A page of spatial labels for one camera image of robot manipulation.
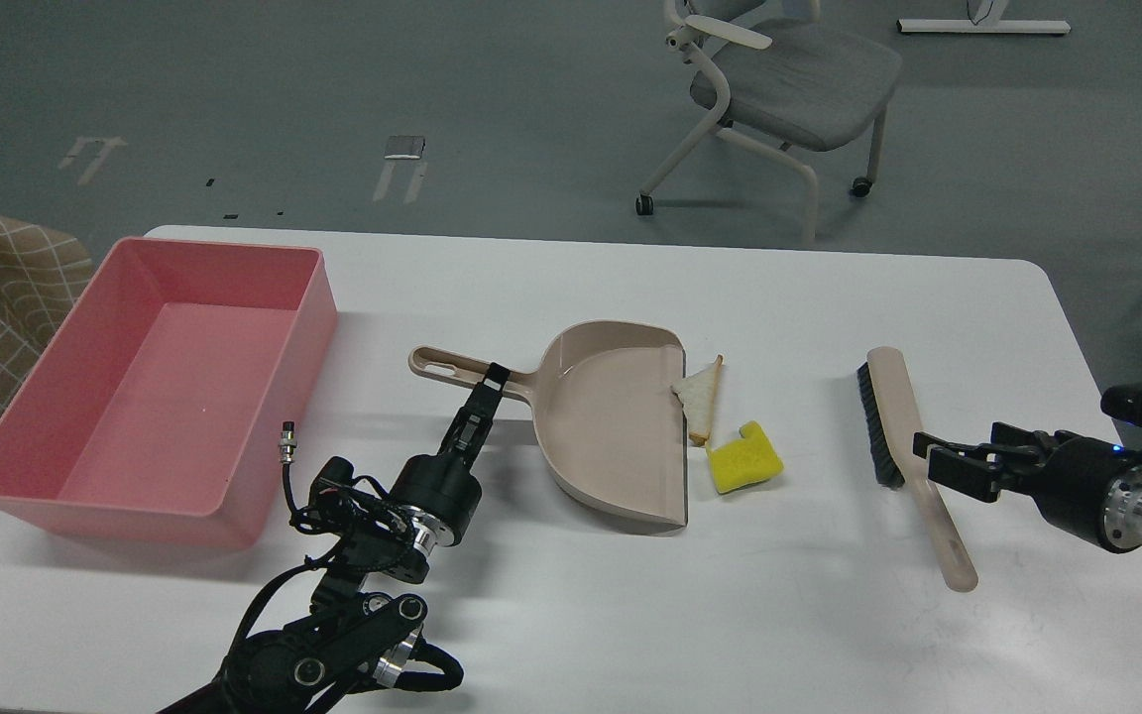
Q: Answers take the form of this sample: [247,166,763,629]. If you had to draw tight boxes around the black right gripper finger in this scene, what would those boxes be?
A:
[989,422,1062,458]
[914,432,1042,503]

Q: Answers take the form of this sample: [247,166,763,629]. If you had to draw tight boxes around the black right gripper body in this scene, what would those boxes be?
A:
[1027,432,1142,554]

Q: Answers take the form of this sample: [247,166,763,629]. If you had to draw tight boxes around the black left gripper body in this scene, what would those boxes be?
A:
[391,454,482,547]

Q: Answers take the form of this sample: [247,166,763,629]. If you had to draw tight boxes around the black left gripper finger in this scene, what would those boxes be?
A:
[439,363,512,458]
[463,402,498,467]

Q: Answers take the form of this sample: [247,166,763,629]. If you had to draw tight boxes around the beige hand brush black bristles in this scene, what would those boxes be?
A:
[857,345,979,593]

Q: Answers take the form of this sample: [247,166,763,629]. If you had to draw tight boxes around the beige plastic dustpan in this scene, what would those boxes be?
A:
[407,320,689,529]

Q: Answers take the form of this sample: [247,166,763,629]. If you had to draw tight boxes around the toast bread slice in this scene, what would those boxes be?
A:
[669,354,724,447]

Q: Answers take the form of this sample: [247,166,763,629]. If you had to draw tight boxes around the yellow sponge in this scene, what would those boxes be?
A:
[703,420,785,494]

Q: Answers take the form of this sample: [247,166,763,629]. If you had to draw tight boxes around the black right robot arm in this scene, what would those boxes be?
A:
[912,383,1142,554]

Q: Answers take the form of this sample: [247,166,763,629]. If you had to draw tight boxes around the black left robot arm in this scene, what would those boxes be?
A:
[169,363,512,713]

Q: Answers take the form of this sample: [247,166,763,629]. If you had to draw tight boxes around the pink plastic bin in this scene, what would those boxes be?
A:
[0,238,337,548]

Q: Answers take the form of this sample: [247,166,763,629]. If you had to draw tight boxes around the grey office chair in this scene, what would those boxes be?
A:
[634,1,904,243]

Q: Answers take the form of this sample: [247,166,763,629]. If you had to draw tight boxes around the white desk base foot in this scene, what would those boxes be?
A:
[896,1,1073,37]

